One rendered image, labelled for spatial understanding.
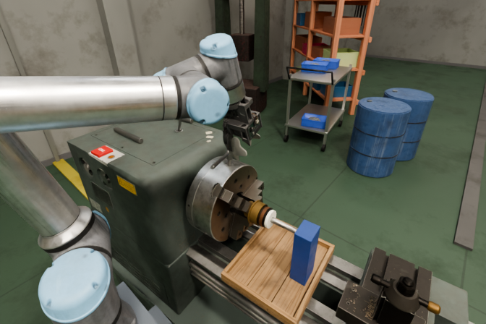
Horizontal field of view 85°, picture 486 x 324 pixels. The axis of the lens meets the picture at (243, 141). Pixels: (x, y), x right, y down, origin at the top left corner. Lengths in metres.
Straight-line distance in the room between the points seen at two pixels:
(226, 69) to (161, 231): 0.67
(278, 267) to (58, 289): 0.73
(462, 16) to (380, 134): 7.42
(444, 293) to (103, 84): 1.15
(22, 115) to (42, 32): 3.39
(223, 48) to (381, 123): 2.58
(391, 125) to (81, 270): 2.85
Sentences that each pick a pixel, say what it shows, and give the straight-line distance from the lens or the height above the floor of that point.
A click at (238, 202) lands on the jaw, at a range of 0.96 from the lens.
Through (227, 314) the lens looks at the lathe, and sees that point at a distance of 1.42.
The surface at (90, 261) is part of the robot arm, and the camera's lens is 0.65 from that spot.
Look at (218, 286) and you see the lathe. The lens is 1.20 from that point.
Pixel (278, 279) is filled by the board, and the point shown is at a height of 0.88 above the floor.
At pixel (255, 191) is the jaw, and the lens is 1.07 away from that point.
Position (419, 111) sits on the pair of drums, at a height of 0.67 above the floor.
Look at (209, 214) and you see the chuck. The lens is 0.95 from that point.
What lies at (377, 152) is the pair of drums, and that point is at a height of 0.32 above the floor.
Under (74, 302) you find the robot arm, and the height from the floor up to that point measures 1.31.
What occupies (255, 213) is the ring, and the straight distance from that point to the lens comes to 0.98.
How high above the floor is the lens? 1.78
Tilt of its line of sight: 28 degrees down
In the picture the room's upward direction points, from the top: 1 degrees counter-clockwise
